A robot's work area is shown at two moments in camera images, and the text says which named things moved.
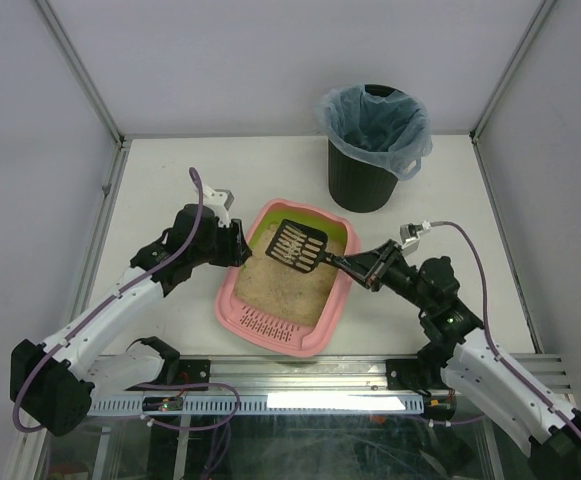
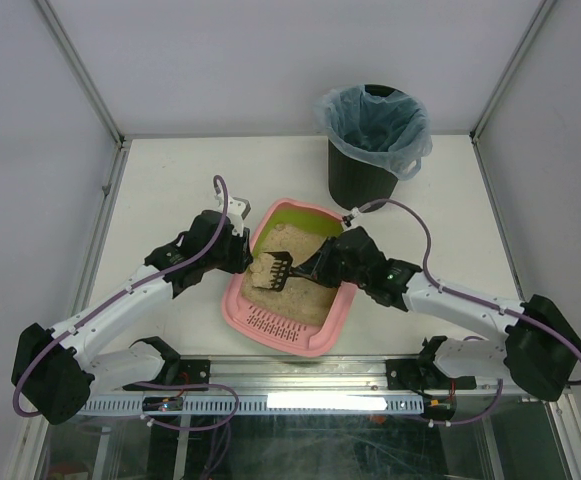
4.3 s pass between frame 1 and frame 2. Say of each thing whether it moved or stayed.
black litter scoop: moved
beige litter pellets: stayed
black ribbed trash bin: stayed
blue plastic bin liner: stayed
